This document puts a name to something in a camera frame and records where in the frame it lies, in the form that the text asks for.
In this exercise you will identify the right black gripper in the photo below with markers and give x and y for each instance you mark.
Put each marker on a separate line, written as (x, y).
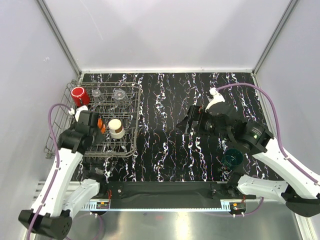
(196, 113)

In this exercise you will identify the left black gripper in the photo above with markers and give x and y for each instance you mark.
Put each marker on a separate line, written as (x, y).
(98, 138)

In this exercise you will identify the orange translucent cup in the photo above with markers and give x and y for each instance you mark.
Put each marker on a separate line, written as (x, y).
(101, 125)

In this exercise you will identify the white steel tumbler brown band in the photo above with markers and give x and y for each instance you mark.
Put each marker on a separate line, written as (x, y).
(116, 129)

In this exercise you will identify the small clear plastic cup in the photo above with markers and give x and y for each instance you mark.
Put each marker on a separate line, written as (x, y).
(97, 96)

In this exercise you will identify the red plastic cup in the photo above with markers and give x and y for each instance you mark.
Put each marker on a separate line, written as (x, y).
(80, 96)

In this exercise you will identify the large clear plastic cup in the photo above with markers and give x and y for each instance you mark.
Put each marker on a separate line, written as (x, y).
(120, 97)

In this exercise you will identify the dark green mug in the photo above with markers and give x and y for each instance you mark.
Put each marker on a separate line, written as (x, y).
(233, 160)

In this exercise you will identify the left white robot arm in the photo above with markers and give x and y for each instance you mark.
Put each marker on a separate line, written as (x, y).
(52, 213)

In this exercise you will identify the black marble pattern mat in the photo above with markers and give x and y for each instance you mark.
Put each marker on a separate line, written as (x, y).
(163, 153)

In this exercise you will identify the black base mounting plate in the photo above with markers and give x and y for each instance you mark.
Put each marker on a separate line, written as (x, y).
(169, 195)

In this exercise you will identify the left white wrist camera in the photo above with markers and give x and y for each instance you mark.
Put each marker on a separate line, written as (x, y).
(76, 112)

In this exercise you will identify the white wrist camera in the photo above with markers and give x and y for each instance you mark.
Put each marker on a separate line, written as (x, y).
(76, 112)
(213, 97)

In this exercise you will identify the grey wire dish rack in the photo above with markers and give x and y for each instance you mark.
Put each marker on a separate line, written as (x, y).
(108, 110)

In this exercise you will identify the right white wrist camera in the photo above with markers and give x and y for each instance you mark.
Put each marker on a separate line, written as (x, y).
(213, 97)

